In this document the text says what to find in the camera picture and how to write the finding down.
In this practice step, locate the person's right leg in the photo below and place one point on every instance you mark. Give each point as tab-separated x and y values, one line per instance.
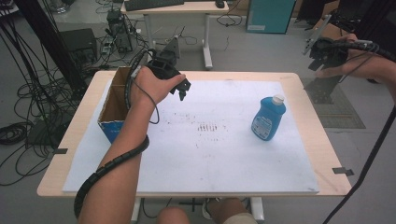
227	207

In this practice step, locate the person's left hand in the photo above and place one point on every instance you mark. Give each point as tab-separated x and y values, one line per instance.
148	87

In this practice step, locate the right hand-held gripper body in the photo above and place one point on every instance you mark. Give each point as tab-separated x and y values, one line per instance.
330	53

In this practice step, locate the black keyboard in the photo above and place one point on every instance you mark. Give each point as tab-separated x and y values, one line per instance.
152	3

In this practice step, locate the person's left leg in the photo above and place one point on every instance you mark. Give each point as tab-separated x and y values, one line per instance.
172	216

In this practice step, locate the black computer mouse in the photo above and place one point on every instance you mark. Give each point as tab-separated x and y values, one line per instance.
219	3

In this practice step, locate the black metal post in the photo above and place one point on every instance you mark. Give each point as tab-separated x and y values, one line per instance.
46	37

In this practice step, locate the black equipment box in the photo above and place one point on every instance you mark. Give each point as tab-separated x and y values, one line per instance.
77	43

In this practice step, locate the teal cabinet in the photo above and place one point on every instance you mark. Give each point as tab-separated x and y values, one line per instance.
269	15

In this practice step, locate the dark grid floor mat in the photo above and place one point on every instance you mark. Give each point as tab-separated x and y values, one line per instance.
342	115

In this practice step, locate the light wooden table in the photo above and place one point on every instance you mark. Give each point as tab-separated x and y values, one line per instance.
311	133

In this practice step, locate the blue bottle with white cap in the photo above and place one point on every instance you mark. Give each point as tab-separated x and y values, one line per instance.
267	119

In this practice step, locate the person's right hand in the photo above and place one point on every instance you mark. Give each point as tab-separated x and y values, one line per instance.
367	70

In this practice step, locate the blue cardboard box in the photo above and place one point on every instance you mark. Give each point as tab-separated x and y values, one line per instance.
115	109

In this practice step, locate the beige shorts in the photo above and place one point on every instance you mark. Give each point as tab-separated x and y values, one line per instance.
241	219

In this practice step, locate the white shoe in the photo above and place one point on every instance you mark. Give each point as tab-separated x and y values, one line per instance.
207	211

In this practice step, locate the white paper mat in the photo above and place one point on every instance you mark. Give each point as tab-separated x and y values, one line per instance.
202	161

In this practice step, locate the grey tape strip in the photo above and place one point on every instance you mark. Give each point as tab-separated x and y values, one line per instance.
342	171
60	151

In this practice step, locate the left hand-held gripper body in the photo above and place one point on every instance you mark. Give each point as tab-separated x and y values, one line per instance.
165	67

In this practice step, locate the brown cardboard box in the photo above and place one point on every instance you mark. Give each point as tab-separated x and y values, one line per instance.
328	31

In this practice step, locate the white-legged wooden desk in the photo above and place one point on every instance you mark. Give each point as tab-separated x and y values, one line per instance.
174	7

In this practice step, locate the person's leg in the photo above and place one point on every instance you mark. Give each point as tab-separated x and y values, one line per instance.
227	207
172	216

